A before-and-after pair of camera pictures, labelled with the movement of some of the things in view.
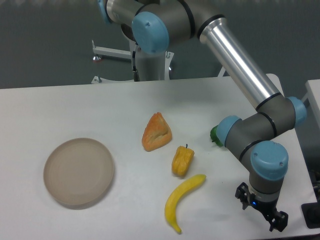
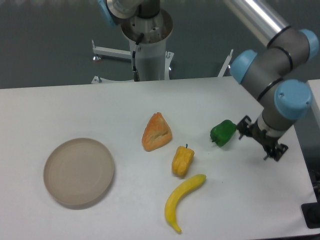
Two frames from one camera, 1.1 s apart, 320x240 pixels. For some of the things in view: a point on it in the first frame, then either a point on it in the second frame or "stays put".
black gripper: (279, 219) -> (246, 127)
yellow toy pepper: (182, 160) stays put
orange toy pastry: (157, 133) stays put
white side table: (313, 87) stays put
